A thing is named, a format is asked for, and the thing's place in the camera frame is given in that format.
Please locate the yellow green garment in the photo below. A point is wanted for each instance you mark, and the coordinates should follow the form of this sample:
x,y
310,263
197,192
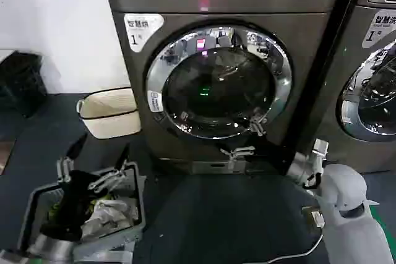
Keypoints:
x,y
55,208

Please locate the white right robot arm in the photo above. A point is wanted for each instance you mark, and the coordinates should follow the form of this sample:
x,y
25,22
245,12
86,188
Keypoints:
x,y
343,189

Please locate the small white door sticker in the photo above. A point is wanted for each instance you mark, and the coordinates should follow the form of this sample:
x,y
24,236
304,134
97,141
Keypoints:
x,y
155,101

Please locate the black plastic crate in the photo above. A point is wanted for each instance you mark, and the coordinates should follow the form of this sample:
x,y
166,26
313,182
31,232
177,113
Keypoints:
x,y
21,84

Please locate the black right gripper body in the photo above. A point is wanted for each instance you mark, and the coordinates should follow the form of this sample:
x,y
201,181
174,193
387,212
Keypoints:
x,y
272,155

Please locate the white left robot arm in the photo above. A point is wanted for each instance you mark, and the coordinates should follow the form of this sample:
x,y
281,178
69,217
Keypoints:
x,y
52,247

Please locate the small grey plug box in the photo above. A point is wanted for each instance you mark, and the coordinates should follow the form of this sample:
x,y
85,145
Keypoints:
x,y
313,217

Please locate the white grey crumpled garment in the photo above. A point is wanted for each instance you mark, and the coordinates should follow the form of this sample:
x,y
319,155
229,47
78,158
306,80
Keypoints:
x,y
108,214

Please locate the round glass dryer door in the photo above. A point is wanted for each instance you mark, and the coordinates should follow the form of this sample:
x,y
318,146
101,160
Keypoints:
x,y
371,97
216,91

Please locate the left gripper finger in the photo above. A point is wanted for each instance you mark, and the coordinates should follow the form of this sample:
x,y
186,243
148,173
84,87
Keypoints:
x,y
106,179
65,169

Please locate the white number label sticker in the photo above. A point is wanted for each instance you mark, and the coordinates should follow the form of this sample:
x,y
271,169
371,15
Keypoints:
x,y
382,29
142,32

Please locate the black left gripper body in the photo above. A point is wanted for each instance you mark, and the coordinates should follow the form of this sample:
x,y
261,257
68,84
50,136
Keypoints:
x,y
72,202

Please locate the grey dryer with control panel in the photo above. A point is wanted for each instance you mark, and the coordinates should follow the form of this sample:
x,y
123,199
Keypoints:
x,y
343,69

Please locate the grey laundry basket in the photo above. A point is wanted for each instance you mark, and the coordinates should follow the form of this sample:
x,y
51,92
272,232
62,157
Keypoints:
x,y
136,202

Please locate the cream laundry basket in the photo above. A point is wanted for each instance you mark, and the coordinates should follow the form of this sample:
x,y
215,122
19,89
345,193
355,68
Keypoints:
x,y
108,112

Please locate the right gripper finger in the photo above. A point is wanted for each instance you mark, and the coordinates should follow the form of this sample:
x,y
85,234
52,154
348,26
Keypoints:
x,y
241,153
258,125

